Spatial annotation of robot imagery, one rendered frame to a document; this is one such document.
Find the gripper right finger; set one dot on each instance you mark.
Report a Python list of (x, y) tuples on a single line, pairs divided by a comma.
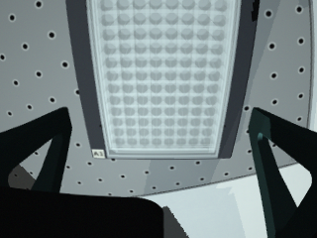
[(278, 204)]

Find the grey perforated base plate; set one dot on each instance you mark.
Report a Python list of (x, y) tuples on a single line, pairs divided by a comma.
[(37, 76)]

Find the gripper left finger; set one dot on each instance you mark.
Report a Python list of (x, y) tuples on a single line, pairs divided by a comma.
[(18, 143)]

